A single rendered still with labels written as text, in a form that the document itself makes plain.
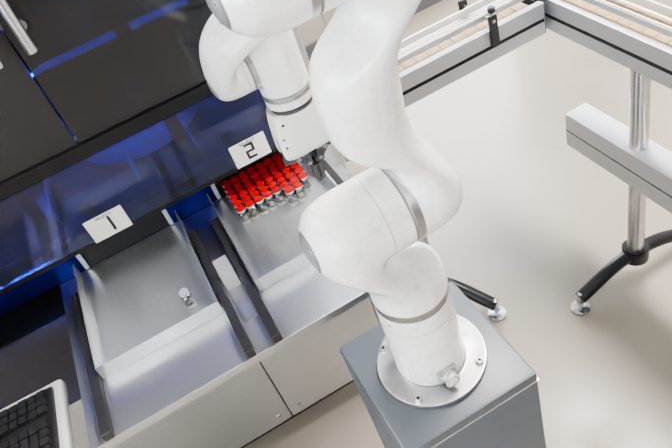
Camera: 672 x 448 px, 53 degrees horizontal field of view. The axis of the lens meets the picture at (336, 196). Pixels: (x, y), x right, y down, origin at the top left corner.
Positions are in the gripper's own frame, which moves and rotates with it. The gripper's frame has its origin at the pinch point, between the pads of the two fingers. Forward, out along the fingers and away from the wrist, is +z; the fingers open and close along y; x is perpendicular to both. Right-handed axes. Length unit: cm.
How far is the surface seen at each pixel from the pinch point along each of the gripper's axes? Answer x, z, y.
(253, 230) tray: -19.7, 22.1, 14.1
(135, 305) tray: -17, 22, 44
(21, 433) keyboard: -7, 27, 73
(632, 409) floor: 23, 110, -54
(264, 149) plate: -27.7, 9.9, 3.3
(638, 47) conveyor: -6, 19, -83
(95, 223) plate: -29, 7, 42
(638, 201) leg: -9, 74, -87
